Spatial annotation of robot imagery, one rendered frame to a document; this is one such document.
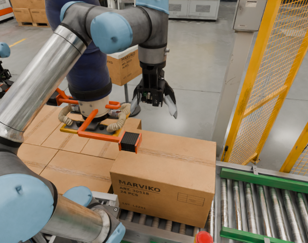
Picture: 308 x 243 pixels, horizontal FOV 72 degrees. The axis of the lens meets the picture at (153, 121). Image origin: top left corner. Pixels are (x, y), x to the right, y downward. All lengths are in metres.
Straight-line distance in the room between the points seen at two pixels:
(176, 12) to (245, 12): 6.62
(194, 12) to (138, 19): 7.88
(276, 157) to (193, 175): 1.85
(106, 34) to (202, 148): 1.11
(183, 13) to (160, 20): 7.84
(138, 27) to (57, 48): 0.18
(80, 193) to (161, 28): 0.62
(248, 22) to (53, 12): 1.35
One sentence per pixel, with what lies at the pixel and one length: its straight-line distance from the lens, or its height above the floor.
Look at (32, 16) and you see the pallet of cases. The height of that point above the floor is 0.32.
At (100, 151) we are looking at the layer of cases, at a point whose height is 0.54.
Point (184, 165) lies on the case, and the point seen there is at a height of 0.95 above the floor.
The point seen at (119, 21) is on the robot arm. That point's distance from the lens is 0.45.
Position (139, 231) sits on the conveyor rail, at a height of 0.59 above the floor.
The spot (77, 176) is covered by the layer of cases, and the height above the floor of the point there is 0.54.
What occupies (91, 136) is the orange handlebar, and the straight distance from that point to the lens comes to 1.03.
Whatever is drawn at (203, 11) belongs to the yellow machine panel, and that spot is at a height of 0.32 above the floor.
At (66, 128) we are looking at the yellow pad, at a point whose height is 1.16.
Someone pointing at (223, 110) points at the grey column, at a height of 0.69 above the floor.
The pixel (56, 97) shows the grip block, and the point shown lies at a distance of 1.34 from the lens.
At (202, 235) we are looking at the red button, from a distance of 1.01.
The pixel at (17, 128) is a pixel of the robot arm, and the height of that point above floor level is 1.66.
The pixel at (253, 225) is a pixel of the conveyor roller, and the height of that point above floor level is 0.55.
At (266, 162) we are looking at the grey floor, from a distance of 2.89.
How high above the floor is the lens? 1.95
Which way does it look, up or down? 39 degrees down
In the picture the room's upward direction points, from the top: straight up
